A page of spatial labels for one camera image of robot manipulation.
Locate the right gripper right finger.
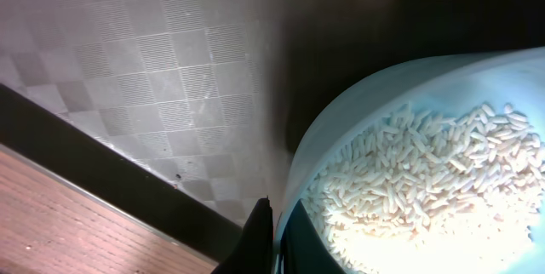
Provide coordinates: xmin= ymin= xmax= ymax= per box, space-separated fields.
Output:
xmin=279 ymin=201 xmax=344 ymax=274

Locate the white rice pile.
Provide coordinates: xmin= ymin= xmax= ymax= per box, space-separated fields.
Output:
xmin=301 ymin=105 xmax=544 ymax=273

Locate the light blue bowl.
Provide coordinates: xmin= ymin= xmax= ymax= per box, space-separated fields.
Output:
xmin=273 ymin=48 xmax=544 ymax=273

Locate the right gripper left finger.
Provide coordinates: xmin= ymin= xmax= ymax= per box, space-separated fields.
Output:
xmin=211 ymin=197 xmax=273 ymax=274

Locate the brown serving tray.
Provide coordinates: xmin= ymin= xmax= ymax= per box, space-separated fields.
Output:
xmin=1 ymin=0 xmax=544 ymax=260

